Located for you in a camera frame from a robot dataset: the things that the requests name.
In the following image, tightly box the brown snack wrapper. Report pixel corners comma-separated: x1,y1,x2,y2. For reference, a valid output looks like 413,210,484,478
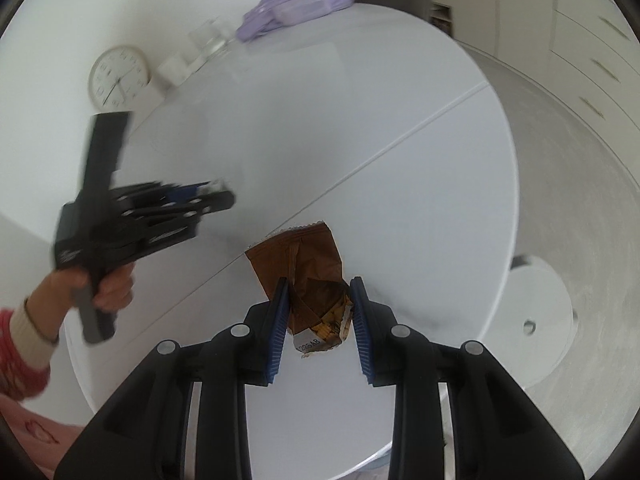
245,222,352,354

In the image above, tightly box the left hand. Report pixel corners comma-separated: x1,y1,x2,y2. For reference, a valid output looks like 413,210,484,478
24,263,137,344

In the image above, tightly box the white round stool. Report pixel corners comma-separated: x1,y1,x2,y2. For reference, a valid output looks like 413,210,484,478
483,255,578,389

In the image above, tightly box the white mug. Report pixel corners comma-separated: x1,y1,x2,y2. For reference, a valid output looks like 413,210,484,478
157,52,192,87

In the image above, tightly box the clear glass cup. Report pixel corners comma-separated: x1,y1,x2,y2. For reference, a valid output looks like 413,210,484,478
189,18,234,58

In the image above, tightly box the cream drawer cabinet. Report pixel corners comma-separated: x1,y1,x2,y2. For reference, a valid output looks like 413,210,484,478
549,0,639,176

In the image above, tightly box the round wall clock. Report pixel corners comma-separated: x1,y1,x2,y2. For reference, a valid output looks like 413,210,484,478
88,46,151,112

